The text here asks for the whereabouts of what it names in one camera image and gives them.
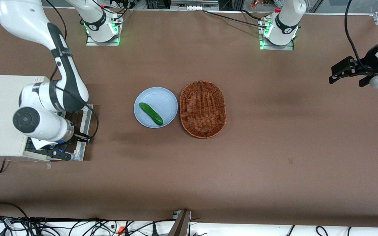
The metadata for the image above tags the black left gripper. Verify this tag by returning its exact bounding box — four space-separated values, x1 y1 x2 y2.
328 38 378 88

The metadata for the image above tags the oven door with glass window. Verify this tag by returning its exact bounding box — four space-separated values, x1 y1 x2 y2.
58 104 95 161

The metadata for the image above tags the white toaster oven body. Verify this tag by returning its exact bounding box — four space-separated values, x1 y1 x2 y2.
0 75 53 162

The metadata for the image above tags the green cucumber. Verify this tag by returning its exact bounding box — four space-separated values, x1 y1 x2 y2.
139 102 164 126

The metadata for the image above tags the light blue round plate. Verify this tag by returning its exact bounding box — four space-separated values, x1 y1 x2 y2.
134 87 179 128

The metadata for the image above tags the brown wicker basket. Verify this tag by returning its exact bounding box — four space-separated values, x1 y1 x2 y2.
179 81 226 139

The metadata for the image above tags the grey power strip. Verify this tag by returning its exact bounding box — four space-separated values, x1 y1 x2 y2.
170 0 220 11

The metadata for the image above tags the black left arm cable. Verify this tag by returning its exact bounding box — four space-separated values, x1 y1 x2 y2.
344 0 368 70

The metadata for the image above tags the black looped floor cable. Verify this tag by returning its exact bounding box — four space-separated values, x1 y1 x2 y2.
0 201 29 219

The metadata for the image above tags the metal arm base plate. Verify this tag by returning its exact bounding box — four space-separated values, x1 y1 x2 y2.
259 18 295 51
85 13 122 47

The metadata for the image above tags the black cable across table edge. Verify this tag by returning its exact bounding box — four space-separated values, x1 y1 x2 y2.
201 9 270 29

